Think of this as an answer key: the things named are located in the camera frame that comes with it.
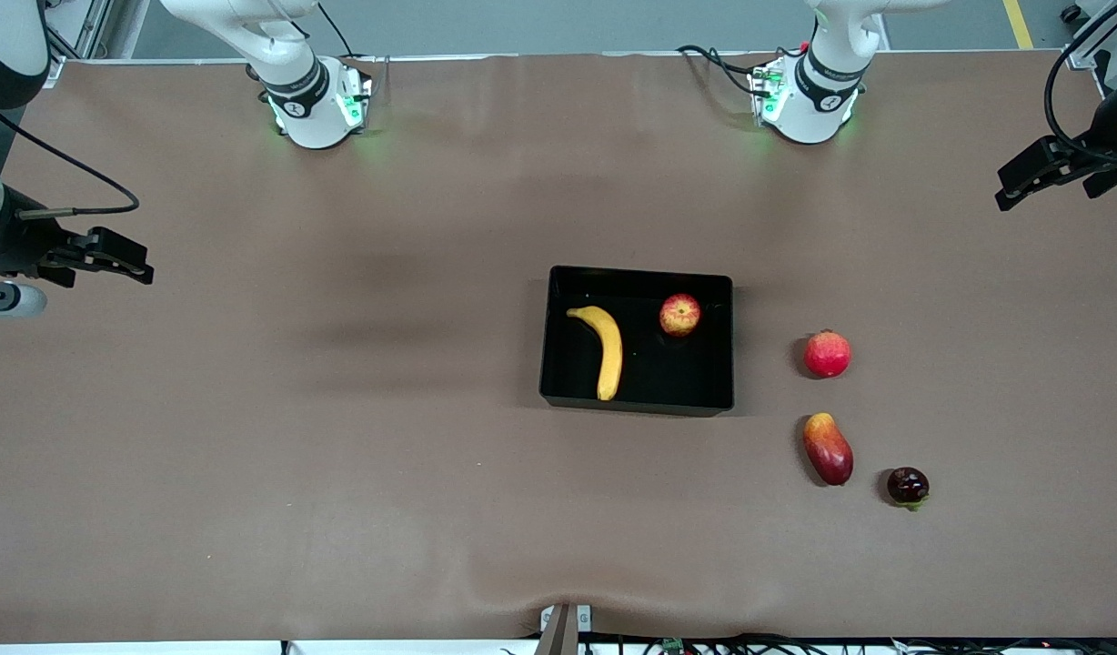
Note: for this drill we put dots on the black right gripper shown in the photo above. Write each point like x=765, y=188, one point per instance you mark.
x=24, y=244

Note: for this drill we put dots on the aluminium frame profile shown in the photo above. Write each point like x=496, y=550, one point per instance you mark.
x=1091, y=45
x=95, y=23

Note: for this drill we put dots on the red yellow mango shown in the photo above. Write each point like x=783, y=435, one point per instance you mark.
x=830, y=452

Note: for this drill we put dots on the red pomegranate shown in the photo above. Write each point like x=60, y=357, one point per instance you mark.
x=827, y=356

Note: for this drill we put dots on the red yellow apple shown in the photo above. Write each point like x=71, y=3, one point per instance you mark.
x=679, y=316

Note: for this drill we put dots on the table cover sheet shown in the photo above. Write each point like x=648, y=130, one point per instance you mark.
x=340, y=455

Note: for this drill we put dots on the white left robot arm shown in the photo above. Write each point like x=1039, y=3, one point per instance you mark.
x=818, y=100

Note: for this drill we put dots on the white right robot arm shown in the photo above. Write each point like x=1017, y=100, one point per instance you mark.
x=295, y=91

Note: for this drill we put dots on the dark purple mangosteen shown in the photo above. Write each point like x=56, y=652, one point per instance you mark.
x=907, y=485

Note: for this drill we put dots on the black rectangular plastic tray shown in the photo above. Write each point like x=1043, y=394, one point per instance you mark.
x=686, y=382

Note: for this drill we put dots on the yellow banana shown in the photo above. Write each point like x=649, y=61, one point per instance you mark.
x=608, y=355

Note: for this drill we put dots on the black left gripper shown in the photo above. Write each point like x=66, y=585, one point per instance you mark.
x=1091, y=156

